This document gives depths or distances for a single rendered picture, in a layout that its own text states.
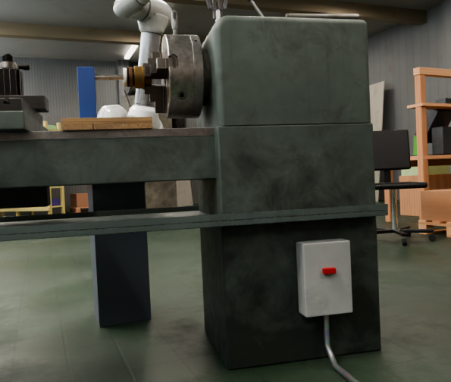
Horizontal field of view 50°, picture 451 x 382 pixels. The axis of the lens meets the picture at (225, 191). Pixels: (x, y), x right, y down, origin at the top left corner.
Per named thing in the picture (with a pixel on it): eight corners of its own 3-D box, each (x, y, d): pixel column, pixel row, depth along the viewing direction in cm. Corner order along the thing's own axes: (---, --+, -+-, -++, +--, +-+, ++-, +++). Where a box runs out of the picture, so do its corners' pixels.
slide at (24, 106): (42, 126, 197) (42, 116, 197) (22, 111, 155) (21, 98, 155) (-5, 128, 193) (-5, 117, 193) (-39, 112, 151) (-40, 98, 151)
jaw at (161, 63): (173, 67, 182) (176, 54, 171) (173, 80, 182) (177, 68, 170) (143, 67, 180) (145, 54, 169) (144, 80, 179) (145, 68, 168)
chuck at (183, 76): (183, 119, 204) (181, 42, 200) (195, 117, 173) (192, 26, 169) (162, 119, 202) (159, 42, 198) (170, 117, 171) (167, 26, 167)
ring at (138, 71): (149, 67, 188) (126, 67, 186) (151, 61, 179) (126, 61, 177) (151, 92, 188) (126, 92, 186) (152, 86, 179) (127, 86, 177)
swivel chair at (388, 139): (449, 240, 450) (445, 123, 448) (391, 248, 422) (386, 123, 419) (394, 234, 514) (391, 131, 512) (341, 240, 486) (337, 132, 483)
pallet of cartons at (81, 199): (123, 208, 1287) (122, 191, 1285) (129, 210, 1194) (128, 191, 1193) (70, 212, 1237) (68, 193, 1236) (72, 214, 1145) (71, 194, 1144)
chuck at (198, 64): (192, 119, 204) (189, 42, 200) (205, 117, 174) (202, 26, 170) (183, 119, 204) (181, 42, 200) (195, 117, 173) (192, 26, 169)
